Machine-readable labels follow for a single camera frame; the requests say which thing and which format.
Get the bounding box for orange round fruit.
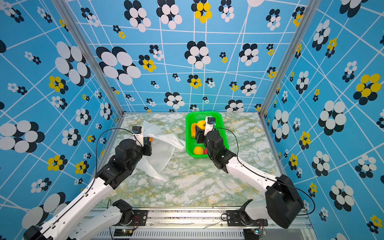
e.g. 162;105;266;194
197;121;206;130

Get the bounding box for yellow lemon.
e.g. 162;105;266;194
193;146;204;155

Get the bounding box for white plastic bag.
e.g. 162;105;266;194
137;121;186;182

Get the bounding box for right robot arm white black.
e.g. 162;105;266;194
195;125;304;229

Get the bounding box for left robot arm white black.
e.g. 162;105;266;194
23;136;153;240

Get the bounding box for green plastic basket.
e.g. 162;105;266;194
185;111;229;159

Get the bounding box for left circuit board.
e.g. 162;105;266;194
114;229;134;238

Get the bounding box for circuit board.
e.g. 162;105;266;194
114;229;134;238
243;229;267;240

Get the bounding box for right circuit board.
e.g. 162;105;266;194
243;229;267;240

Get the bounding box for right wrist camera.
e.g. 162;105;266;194
204;117;216;136

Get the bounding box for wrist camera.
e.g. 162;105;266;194
204;117;216;136
132;126;144;147

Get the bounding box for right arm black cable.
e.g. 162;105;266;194
214;127;316;216

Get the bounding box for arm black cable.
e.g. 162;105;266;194
41;128;136;232
214;127;316;216

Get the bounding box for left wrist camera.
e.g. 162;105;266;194
132;126;144;147

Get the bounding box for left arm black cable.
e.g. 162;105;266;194
41;128;136;232

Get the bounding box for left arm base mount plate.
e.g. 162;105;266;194
126;209;149;227

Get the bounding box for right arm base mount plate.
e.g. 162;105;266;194
225;210;269;227

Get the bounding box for aluminium front rail frame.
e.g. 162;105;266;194
80;207;317;240

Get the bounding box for left aluminium corner post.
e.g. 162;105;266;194
52;1;124;118

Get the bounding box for aluminium corner post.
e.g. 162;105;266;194
52;1;124;118
260;0;321;117

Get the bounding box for right aluminium corner post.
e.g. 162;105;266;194
260;0;321;117

